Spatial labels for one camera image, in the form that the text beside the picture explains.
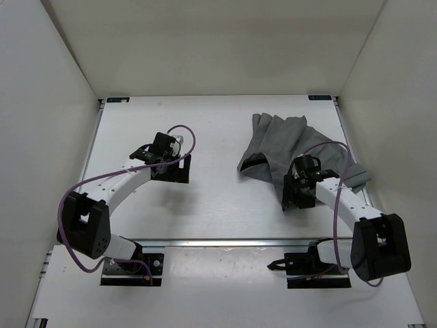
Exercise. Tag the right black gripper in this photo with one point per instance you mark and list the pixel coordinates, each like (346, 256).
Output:
(289, 196)

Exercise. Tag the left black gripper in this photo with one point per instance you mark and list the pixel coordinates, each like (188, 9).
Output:
(180, 173)

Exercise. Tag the grey pleated skirt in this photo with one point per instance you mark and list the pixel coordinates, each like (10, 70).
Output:
(276, 142)

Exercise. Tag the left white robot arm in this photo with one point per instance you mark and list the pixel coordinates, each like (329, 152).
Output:
(84, 218)

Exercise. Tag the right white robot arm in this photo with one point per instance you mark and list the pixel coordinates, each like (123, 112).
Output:
(378, 247)

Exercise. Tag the right corner label sticker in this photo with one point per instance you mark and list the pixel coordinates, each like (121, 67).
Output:
(319, 97)

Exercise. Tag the corner label sticker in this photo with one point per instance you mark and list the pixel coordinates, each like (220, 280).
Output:
(118, 99)
(319, 97)

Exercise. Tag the left corner label sticker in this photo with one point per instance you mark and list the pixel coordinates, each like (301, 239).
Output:
(118, 99)

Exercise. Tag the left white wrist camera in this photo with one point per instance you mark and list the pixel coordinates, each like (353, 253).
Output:
(179, 139)

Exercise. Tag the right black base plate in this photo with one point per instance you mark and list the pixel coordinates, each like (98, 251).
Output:
(306, 270)

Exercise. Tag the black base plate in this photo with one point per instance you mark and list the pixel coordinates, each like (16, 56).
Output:
(135, 275)
(306, 270)

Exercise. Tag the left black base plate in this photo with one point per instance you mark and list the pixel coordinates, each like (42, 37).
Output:
(135, 275)

